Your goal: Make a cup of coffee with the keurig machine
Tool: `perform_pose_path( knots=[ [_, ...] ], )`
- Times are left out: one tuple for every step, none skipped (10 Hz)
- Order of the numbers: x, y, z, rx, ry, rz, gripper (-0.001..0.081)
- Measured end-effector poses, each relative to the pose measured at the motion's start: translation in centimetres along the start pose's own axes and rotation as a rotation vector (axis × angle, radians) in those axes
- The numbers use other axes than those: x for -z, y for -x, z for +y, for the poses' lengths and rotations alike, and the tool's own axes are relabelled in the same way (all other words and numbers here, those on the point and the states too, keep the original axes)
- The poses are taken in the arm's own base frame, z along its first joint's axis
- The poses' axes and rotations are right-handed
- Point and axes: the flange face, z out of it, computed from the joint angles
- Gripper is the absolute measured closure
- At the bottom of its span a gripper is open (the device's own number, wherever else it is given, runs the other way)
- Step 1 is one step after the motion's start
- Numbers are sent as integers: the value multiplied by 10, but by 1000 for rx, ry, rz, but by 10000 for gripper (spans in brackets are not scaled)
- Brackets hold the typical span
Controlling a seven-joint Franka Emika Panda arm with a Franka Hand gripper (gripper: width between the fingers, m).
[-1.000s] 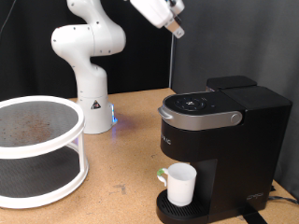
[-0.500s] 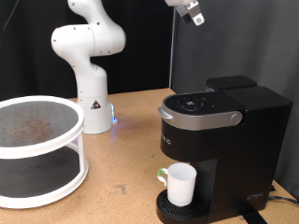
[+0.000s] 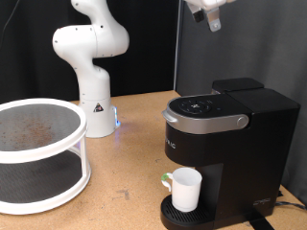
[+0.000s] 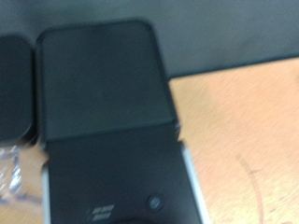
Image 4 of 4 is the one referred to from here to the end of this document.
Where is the black Keurig coffee machine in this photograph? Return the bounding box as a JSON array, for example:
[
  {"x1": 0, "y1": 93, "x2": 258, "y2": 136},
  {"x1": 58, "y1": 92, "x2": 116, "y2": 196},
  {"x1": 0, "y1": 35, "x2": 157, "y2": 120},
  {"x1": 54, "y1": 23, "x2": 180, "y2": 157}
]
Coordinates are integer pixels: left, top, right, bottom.
[{"x1": 0, "y1": 20, "x2": 213, "y2": 224}]

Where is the grey backdrop curtain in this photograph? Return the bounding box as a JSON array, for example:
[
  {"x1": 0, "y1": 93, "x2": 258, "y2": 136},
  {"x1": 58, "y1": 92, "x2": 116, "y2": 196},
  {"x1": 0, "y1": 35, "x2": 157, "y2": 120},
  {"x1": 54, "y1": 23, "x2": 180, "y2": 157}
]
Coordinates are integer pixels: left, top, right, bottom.
[{"x1": 0, "y1": 0, "x2": 299, "y2": 78}]

